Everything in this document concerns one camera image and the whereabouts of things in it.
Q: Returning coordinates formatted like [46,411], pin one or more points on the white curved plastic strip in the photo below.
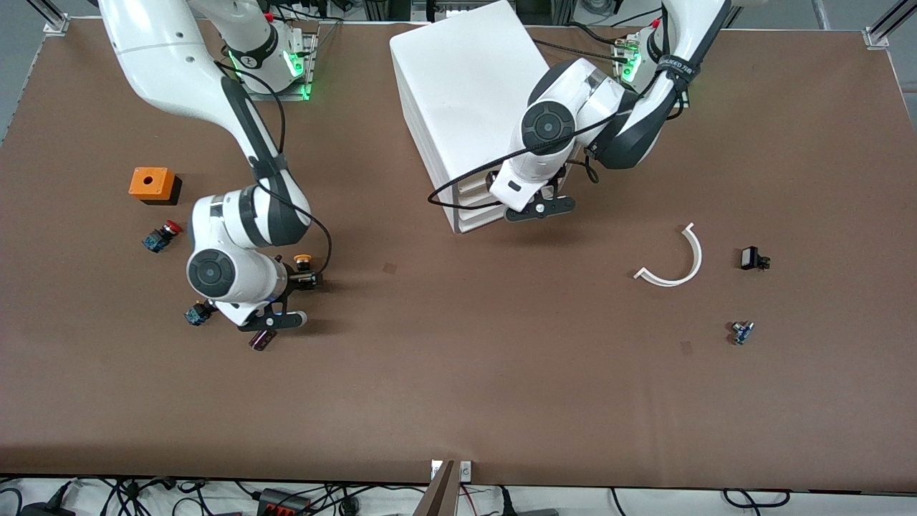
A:
[696,258]

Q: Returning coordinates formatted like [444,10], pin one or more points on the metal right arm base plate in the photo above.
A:
[304,72]

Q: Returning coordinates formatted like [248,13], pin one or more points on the black red power strip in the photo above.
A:
[283,502]

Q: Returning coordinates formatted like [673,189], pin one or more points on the small blue electronic component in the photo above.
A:
[741,333]

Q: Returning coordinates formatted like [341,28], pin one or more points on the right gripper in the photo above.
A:
[294,279]

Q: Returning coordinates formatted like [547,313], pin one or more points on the red push button switch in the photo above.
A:
[159,238]

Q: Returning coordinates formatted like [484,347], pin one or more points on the aluminium frame post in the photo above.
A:
[877,34]
[54,21]

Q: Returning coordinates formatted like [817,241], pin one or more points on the green push button switch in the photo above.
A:
[195,314]

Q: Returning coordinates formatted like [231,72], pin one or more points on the small black switch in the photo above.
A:
[750,258]

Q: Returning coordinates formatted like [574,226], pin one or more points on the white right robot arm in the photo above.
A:
[165,64]

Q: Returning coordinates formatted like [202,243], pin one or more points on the orange box with hole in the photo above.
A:
[161,185]

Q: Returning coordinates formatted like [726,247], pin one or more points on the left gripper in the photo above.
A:
[491,178]

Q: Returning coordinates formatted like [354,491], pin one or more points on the yellow push button switch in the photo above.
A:
[303,259]

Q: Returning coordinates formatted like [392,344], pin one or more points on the dark purple cylindrical capacitor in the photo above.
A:
[262,340]

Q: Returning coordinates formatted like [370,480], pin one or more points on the brown camera stand pole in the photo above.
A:
[438,498]

